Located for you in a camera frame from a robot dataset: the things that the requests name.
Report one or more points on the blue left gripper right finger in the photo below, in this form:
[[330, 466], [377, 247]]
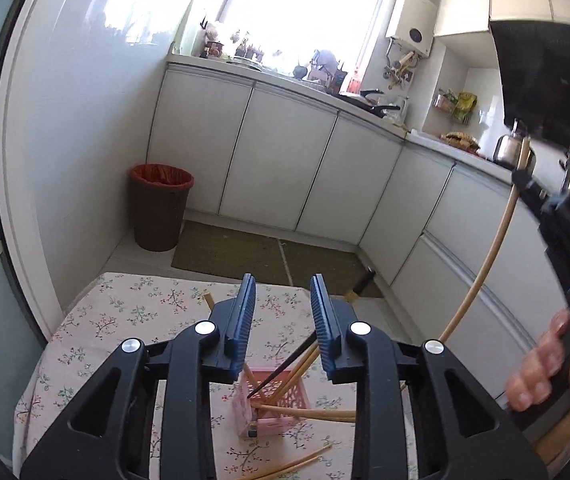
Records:
[[327, 327]]

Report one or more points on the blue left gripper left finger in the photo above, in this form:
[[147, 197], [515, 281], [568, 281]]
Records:
[[239, 326]]

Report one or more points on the light wooden chopstick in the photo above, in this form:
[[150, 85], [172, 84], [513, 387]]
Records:
[[328, 415]]

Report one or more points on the right hand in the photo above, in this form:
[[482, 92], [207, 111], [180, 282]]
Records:
[[531, 384]]

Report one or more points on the olive floor mat right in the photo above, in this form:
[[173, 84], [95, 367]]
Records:
[[341, 270]]

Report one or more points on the olive floor mat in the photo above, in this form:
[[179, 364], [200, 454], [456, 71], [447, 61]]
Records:
[[341, 270], [229, 254]]

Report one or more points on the olive floor mat left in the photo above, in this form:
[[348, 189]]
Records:
[[229, 254]]

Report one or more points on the pink perforated utensil holder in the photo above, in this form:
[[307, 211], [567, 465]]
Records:
[[252, 423]]

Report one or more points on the steel kettle pot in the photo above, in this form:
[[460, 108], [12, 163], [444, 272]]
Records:
[[508, 149]]

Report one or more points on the woven basket on counter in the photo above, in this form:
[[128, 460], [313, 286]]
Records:
[[461, 140]]

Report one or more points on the red-lined brown trash bin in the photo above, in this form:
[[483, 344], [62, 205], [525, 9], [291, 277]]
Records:
[[158, 198]]

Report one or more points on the black range hood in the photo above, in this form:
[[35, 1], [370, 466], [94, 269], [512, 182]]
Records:
[[534, 64]]

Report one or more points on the wooden chopstick on table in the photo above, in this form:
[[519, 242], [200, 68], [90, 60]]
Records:
[[290, 466]]

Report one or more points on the black frying pan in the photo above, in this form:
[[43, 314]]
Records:
[[367, 100]]

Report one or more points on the wall spice rack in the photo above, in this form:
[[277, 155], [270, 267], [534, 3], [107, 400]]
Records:
[[459, 106]]

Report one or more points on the white wall water heater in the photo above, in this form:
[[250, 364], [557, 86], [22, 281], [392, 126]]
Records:
[[411, 25]]

